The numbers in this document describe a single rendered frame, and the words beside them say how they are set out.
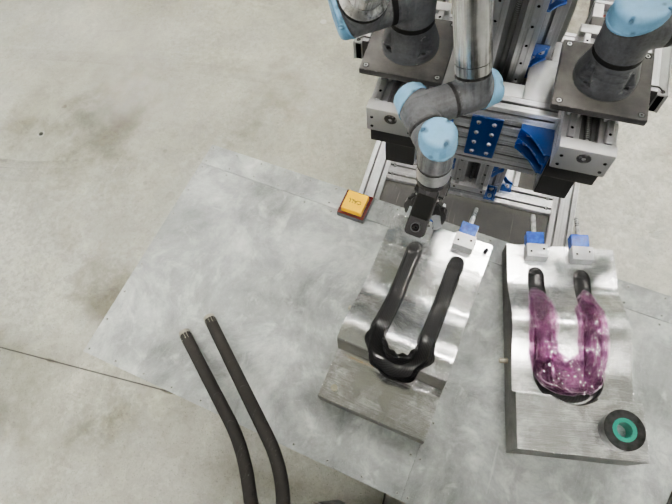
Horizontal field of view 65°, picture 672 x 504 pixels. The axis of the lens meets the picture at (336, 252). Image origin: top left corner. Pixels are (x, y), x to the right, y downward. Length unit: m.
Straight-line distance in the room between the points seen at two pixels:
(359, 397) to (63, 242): 1.86
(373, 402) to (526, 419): 0.33
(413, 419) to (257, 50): 2.32
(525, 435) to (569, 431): 0.09
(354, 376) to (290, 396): 0.17
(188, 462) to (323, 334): 1.03
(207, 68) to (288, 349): 2.04
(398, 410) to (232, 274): 0.57
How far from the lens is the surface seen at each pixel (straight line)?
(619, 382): 1.35
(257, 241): 1.48
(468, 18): 1.08
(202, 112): 2.89
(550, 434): 1.24
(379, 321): 1.23
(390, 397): 1.25
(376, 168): 2.24
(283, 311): 1.39
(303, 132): 2.68
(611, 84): 1.45
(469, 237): 1.33
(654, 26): 1.36
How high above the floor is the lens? 2.09
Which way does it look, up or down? 65 degrees down
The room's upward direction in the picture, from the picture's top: 11 degrees counter-clockwise
